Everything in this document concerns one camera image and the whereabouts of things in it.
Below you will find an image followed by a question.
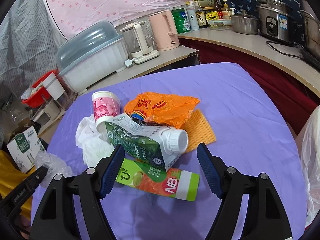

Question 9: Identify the clear plastic bag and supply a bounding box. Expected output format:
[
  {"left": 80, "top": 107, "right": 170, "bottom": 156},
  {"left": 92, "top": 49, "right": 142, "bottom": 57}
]
[{"left": 34, "top": 151, "right": 73, "bottom": 188}]

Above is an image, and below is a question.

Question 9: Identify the white paper tissue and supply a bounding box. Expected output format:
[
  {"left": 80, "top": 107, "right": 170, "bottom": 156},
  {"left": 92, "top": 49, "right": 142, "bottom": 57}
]
[{"left": 75, "top": 114, "right": 114, "bottom": 167}]

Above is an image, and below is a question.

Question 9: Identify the green orange juice box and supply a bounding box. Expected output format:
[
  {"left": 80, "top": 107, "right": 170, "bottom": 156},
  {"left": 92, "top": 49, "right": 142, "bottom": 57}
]
[{"left": 116, "top": 159, "right": 200, "bottom": 202}]

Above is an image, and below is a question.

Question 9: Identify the orange foam net sleeve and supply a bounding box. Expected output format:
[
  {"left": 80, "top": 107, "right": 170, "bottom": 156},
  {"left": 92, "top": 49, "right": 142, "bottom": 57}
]
[{"left": 182, "top": 109, "right": 216, "bottom": 153}]

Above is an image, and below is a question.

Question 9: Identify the pink white paper cup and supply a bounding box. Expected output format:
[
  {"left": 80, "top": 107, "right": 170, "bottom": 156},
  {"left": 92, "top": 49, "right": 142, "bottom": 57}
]
[{"left": 92, "top": 91, "right": 120, "bottom": 133}]

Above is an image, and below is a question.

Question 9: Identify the green milk carton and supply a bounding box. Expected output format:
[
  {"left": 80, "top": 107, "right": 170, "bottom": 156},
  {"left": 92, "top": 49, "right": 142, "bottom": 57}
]
[{"left": 105, "top": 113, "right": 189, "bottom": 172}]

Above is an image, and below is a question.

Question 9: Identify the orange snack wrapper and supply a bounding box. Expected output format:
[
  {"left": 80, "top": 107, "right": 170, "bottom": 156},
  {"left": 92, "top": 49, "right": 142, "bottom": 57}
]
[{"left": 124, "top": 92, "right": 200, "bottom": 129}]

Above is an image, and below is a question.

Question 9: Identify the white lined trash bin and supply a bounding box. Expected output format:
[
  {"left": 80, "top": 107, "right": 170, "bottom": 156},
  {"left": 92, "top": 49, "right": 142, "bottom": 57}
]
[{"left": 295, "top": 107, "right": 320, "bottom": 226}]

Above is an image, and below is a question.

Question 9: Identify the person's left hand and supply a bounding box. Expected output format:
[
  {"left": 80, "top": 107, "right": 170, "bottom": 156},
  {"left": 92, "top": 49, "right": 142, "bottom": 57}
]
[{"left": 20, "top": 216, "right": 31, "bottom": 239}]

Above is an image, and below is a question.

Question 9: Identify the yellow cloth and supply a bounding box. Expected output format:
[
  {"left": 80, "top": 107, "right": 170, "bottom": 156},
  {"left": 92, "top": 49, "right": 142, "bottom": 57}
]
[{"left": 0, "top": 149, "right": 38, "bottom": 221}]

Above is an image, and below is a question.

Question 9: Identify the white green cardboard box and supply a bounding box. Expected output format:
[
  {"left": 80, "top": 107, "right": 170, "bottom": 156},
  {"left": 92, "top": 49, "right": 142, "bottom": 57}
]
[{"left": 7, "top": 126, "right": 46, "bottom": 173}]

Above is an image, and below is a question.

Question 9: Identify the purple tablecloth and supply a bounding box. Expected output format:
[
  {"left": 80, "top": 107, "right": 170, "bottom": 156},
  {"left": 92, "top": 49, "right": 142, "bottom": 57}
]
[{"left": 31, "top": 62, "right": 308, "bottom": 240}]

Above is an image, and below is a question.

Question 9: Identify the beige mug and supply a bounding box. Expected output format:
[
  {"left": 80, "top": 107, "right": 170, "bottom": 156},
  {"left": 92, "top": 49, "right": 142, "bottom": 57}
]
[{"left": 43, "top": 100, "right": 61, "bottom": 120}]

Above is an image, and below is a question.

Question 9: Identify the red plastic basin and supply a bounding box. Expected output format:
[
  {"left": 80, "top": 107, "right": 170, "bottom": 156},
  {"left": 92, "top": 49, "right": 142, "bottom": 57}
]
[{"left": 21, "top": 70, "right": 57, "bottom": 108}]

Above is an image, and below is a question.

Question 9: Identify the white blender cup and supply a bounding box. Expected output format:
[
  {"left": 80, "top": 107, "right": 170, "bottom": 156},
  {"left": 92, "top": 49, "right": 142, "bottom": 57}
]
[{"left": 42, "top": 73, "right": 76, "bottom": 111}]

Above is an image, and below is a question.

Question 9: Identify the black induction cooker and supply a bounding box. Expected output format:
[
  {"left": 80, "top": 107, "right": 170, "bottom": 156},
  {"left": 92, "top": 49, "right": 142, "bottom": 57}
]
[{"left": 301, "top": 49, "right": 320, "bottom": 71}]

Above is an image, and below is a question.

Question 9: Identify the dish rack with grey lid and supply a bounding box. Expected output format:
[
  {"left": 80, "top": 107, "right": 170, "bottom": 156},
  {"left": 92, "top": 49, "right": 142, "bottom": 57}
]
[{"left": 56, "top": 21, "right": 129, "bottom": 94}]

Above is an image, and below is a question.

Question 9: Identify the small steel pot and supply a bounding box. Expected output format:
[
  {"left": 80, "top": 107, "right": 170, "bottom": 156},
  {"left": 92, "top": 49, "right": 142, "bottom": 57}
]
[{"left": 231, "top": 9, "right": 259, "bottom": 35}]

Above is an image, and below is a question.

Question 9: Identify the large steel steamer pot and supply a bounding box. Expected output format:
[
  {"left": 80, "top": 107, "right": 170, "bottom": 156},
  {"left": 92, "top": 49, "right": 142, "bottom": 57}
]
[{"left": 300, "top": 10, "right": 320, "bottom": 60}]

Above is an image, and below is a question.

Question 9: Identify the steel rice cooker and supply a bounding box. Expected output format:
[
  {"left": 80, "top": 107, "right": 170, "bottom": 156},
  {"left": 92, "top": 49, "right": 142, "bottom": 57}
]
[{"left": 257, "top": 0, "right": 296, "bottom": 45}]

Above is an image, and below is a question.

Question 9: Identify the white glass electric kettle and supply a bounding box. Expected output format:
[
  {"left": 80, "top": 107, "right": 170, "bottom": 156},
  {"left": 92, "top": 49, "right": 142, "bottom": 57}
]
[{"left": 120, "top": 21, "right": 159, "bottom": 67}]

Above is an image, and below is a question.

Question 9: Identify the yellow seasoning packet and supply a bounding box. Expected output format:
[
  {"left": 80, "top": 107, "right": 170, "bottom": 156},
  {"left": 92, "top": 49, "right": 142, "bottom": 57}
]
[{"left": 206, "top": 11, "right": 219, "bottom": 21}]

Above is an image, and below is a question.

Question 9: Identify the dark soy sauce bottle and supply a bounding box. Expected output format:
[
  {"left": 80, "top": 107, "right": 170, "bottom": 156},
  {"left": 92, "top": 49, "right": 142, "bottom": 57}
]
[{"left": 193, "top": 0, "right": 208, "bottom": 29}]

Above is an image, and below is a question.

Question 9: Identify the green tin can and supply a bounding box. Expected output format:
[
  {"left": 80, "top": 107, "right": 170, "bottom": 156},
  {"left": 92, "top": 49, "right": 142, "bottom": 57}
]
[{"left": 171, "top": 8, "right": 191, "bottom": 34}]

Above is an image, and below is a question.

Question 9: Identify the pink electric kettle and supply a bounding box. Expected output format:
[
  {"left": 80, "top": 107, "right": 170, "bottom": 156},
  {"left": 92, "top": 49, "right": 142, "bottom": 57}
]
[{"left": 148, "top": 10, "right": 180, "bottom": 51}]

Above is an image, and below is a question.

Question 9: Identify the white thermos bottle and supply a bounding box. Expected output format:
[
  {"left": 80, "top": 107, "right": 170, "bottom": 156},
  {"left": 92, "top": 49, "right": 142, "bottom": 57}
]
[{"left": 185, "top": 1, "right": 200, "bottom": 30}]

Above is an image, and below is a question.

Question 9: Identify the black power cable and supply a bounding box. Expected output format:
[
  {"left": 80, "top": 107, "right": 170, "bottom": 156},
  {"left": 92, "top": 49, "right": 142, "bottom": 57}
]
[{"left": 265, "top": 40, "right": 304, "bottom": 61}]

